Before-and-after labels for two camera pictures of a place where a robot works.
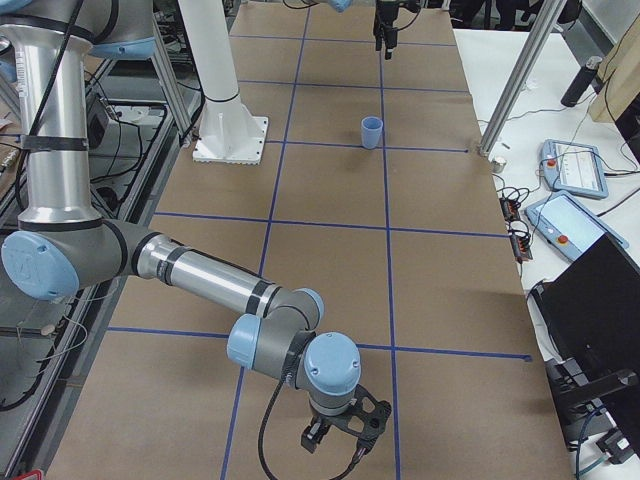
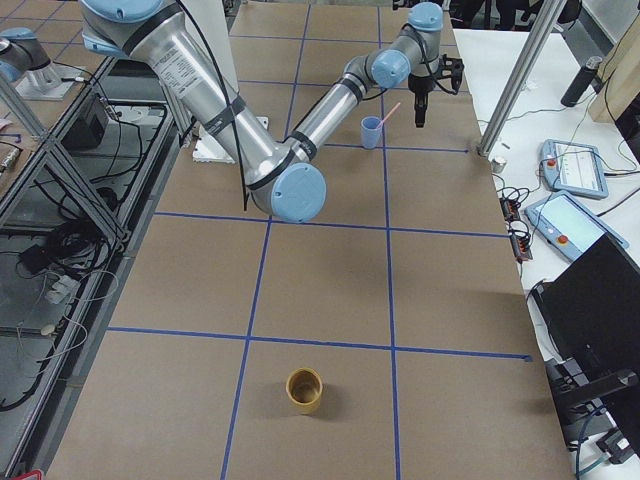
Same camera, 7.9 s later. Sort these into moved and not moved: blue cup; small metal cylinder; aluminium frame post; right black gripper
Moved: right black gripper
Not moved: small metal cylinder; blue cup; aluminium frame post
